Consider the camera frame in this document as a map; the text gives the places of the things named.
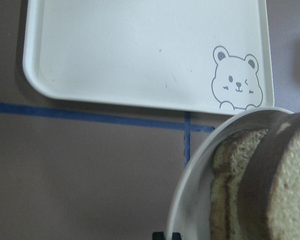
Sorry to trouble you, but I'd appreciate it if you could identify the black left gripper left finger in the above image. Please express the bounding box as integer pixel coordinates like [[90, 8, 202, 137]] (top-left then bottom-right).
[[152, 231, 165, 240]]

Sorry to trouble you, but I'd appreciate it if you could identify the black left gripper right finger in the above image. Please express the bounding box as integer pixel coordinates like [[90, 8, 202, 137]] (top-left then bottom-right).
[[171, 232, 181, 240]]

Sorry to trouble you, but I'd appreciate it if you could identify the white round plate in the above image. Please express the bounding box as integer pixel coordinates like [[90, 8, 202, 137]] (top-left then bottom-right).
[[165, 107, 291, 240]]

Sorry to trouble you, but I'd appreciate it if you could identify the cream bear tray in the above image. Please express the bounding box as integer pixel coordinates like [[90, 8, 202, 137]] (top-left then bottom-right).
[[23, 0, 274, 115]]

